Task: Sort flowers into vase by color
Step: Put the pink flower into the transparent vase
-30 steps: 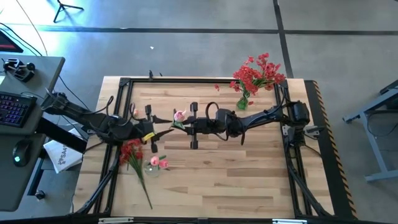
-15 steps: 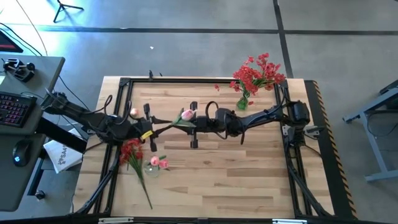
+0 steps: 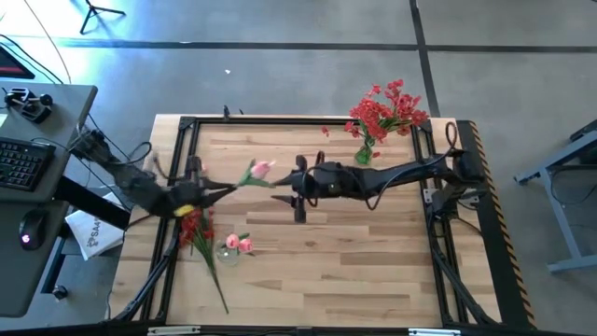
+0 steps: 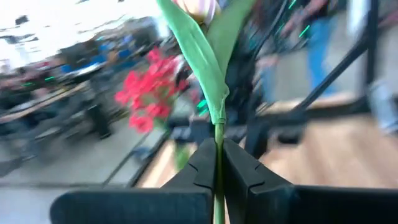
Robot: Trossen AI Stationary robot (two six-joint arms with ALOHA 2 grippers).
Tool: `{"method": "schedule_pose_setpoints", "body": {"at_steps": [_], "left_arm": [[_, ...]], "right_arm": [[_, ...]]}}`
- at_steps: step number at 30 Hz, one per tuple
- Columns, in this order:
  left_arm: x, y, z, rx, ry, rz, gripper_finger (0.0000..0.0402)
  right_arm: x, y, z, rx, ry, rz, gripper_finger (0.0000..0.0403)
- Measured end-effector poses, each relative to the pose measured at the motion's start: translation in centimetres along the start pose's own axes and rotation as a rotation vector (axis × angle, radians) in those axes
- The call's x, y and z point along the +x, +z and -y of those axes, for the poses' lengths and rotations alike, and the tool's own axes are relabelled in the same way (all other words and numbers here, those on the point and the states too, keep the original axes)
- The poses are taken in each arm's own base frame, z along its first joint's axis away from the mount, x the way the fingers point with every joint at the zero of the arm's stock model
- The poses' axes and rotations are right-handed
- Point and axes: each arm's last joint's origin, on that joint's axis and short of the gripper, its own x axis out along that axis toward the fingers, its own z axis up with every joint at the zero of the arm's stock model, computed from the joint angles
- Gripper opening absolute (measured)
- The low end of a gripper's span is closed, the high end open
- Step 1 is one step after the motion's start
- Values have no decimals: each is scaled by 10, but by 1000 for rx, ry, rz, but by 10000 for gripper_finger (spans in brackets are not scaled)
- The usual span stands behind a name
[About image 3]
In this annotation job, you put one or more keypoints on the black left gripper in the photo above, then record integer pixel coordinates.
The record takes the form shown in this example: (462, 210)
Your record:
(193, 196)

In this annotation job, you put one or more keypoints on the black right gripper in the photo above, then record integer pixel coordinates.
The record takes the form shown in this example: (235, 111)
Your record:
(329, 182)

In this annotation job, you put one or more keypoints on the red artificial flower spray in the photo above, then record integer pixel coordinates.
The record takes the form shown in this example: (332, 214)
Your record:
(406, 105)
(368, 114)
(191, 226)

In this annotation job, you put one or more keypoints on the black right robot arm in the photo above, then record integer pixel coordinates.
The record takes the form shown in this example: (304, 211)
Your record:
(410, 172)

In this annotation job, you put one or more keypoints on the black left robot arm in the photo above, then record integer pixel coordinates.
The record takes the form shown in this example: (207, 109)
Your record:
(140, 186)

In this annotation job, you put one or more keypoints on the clear glass vase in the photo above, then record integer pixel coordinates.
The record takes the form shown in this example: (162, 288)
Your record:
(227, 256)

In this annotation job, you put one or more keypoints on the green glass vase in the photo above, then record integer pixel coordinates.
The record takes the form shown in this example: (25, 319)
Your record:
(364, 155)

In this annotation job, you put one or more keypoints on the white printed paper bag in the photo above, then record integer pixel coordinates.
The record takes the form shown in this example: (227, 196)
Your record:
(93, 233)

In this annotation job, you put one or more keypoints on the silver metal hinge plate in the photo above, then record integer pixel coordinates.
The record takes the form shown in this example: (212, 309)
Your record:
(434, 332)
(173, 330)

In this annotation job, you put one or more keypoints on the black caster wheel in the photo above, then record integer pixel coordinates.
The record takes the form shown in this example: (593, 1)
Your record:
(59, 292)

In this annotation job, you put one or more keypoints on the black computer mouse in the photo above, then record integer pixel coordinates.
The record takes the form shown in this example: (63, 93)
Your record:
(31, 228)

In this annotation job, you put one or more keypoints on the black keyboard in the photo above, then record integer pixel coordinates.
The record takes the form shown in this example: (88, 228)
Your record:
(21, 161)

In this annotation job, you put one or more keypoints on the black desk clamp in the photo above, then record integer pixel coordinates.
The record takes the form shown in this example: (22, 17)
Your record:
(30, 105)

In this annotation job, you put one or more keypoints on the black hazard-striped platform edge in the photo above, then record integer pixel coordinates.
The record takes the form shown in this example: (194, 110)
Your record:
(494, 210)

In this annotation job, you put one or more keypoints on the grey desk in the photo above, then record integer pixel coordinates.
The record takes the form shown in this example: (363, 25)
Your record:
(28, 280)

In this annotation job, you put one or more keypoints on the black tripod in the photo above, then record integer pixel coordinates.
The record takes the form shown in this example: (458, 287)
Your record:
(95, 10)

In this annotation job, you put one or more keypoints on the black and red laptop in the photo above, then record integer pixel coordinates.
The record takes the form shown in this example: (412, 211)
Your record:
(11, 65)

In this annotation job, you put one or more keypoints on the grey metal table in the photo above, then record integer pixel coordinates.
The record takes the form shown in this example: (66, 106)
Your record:
(559, 210)

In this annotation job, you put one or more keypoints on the wooden table with black frame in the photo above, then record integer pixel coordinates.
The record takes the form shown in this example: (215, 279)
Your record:
(303, 120)

